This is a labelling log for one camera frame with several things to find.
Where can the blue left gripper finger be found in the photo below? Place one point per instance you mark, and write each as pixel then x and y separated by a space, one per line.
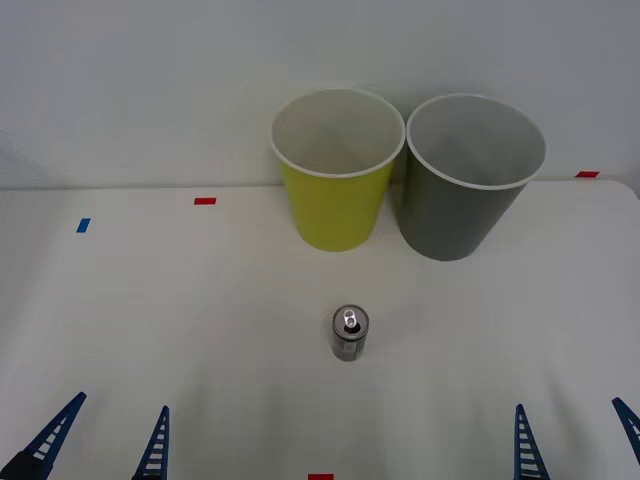
pixel 159 440
pixel 30 462

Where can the grey plastic waste bin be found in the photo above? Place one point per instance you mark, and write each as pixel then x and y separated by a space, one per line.
pixel 450 225

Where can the black and silver drink can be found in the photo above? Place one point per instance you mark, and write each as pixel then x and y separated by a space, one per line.
pixel 350 346

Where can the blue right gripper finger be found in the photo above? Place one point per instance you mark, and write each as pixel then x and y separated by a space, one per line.
pixel 631 417
pixel 526 440

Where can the yellow-green plastic waste bin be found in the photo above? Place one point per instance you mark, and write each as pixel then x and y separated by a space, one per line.
pixel 335 215

